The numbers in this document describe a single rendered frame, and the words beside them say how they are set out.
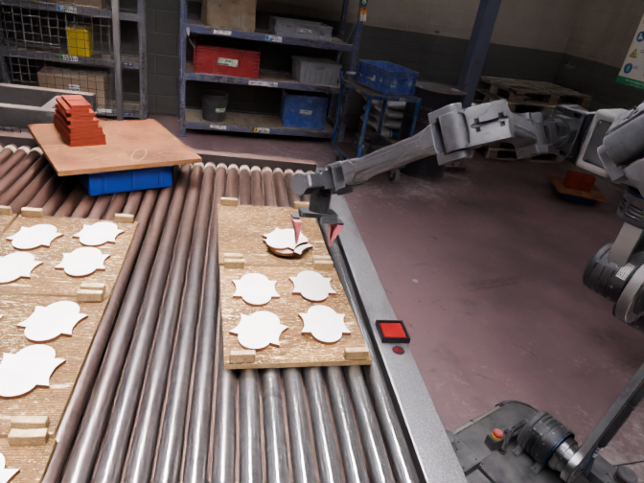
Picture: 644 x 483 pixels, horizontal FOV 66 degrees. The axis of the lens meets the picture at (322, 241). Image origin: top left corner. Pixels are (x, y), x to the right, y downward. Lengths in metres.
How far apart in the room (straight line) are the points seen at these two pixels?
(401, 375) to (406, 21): 5.68
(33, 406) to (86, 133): 1.17
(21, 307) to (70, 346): 0.20
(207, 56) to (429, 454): 4.80
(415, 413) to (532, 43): 6.70
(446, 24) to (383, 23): 0.82
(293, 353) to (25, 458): 0.55
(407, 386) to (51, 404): 0.75
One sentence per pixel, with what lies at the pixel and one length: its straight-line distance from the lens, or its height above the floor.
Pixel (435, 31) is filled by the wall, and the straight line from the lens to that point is 6.78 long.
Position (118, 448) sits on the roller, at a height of 0.92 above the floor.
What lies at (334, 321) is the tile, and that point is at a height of 0.95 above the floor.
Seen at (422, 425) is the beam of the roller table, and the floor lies 0.92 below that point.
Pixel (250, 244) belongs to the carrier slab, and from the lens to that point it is 1.59.
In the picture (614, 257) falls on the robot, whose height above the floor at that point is 1.19.
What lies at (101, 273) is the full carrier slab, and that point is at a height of 0.94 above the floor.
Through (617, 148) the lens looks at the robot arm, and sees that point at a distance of 0.92.
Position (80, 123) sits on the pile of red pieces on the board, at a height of 1.13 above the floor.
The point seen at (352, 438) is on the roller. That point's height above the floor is 0.92.
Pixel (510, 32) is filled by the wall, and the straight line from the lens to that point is 7.31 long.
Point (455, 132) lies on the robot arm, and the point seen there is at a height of 1.49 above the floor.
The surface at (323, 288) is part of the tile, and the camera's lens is 1.40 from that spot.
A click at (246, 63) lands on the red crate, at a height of 0.79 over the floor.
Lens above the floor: 1.72
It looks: 28 degrees down
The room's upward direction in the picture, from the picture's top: 10 degrees clockwise
